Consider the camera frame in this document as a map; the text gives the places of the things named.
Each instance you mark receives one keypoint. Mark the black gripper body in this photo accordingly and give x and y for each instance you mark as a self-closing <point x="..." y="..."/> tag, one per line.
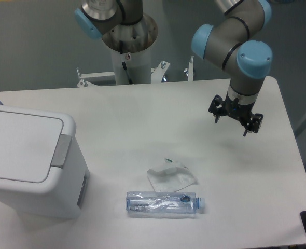
<point x="236" y="106"/>

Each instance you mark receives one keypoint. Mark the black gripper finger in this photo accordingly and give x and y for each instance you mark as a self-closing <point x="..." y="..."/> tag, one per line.
<point x="216" y="108"/>
<point x="253" y="124"/>

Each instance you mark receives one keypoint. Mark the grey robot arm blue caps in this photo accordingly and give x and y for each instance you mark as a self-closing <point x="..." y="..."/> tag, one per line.
<point x="230" y="47"/>

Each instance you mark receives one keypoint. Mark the second grey robot arm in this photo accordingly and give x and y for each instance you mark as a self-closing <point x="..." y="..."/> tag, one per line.
<point x="96" y="18"/>

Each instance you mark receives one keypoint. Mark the white trash can body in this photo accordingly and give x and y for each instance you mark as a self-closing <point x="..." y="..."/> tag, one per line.
<point x="60" y="194"/>

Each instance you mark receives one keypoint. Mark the white trash can lid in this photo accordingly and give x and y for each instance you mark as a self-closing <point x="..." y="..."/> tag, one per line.
<point x="28" y="143"/>

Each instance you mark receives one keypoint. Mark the crumpled white plastic wrapper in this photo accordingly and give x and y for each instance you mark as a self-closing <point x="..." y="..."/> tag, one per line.
<point x="171" y="176"/>

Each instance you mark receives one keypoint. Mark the clear plastic water bottle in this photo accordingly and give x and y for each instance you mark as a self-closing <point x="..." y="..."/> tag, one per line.
<point x="163" y="202"/>

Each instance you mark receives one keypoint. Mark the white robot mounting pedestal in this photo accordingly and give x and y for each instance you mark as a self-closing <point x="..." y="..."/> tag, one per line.
<point x="130" y="49"/>

